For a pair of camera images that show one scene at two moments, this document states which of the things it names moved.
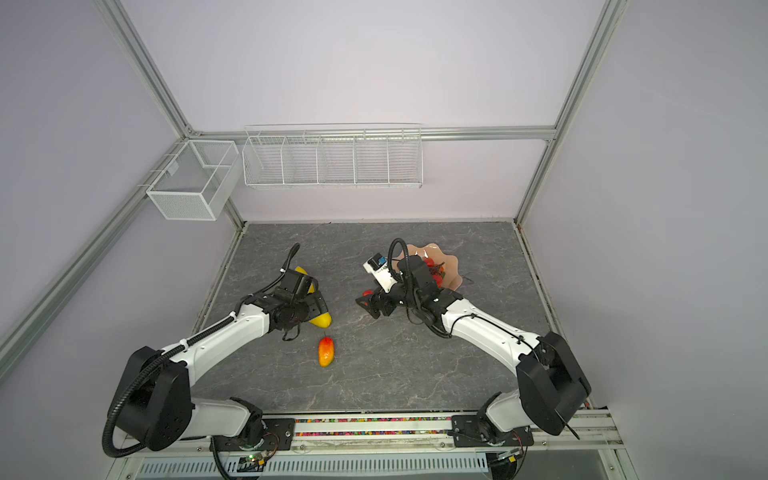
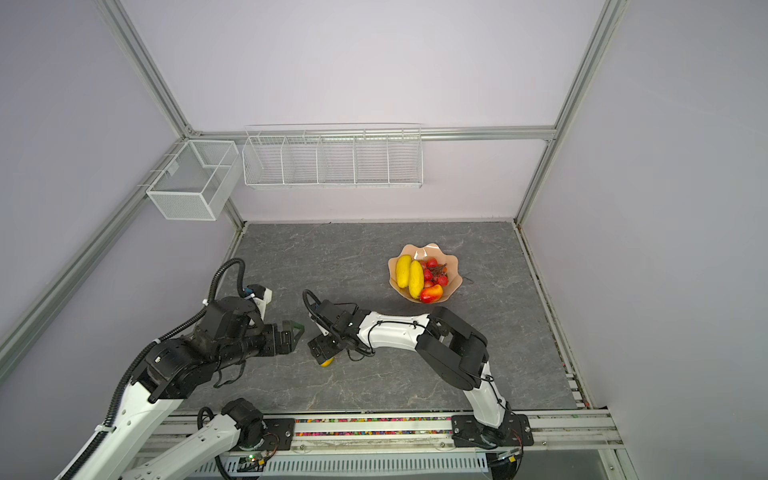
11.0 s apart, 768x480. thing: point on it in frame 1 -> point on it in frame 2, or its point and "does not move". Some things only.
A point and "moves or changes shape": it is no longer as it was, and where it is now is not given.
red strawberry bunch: (436, 271) does not move
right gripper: (375, 300) -> (321, 349)
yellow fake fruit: (312, 288) moves or changes shape
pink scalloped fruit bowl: (451, 279) does not move
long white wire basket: (333, 156) does not move
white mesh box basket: (197, 182) does not move
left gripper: (317, 306) -> (273, 347)
